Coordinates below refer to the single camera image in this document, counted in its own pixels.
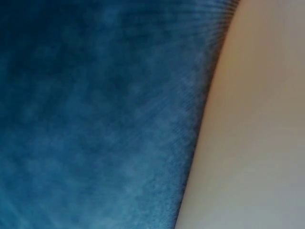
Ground person's right hand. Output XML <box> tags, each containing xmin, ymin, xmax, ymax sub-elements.
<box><xmin>174</xmin><ymin>0</ymin><xmax>305</xmax><ymax>229</ymax></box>

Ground person's legs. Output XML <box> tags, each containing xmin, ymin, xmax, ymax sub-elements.
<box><xmin>0</xmin><ymin>0</ymin><xmax>241</xmax><ymax>229</ymax></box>

